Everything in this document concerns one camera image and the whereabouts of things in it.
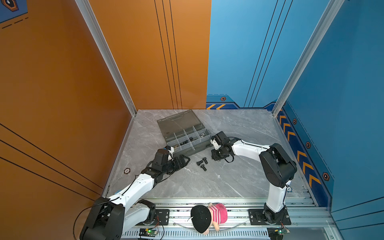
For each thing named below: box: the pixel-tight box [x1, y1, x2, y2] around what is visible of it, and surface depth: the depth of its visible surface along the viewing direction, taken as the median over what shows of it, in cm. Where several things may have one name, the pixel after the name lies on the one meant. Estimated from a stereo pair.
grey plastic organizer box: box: [157, 109, 211, 159], surface depth 105 cm
